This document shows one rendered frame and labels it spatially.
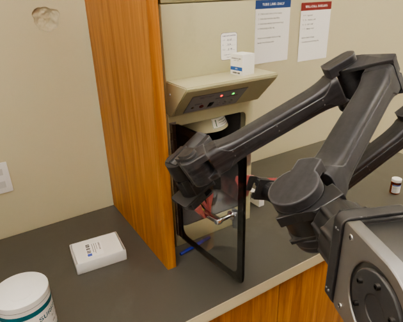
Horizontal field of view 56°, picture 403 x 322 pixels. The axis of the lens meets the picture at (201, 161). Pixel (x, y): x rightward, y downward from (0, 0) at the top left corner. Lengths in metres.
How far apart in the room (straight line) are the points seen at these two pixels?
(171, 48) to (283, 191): 0.65
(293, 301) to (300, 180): 0.92
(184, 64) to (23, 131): 0.64
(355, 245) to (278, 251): 0.90
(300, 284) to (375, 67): 0.84
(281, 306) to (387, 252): 1.02
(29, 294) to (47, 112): 0.67
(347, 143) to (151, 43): 0.54
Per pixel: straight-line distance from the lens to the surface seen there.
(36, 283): 1.06
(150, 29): 0.96
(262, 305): 1.31
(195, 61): 1.13
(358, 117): 0.69
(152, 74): 0.97
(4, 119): 1.44
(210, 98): 1.09
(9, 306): 1.03
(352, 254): 0.43
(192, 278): 1.20
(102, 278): 1.25
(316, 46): 2.10
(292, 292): 1.39
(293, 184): 0.55
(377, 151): 1.06
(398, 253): 0.42
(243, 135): 0.81
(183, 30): 1.10
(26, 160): 1.49
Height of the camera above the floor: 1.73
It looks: 24 degrees down
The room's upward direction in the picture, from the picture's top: 2 degrees counter-clockwise
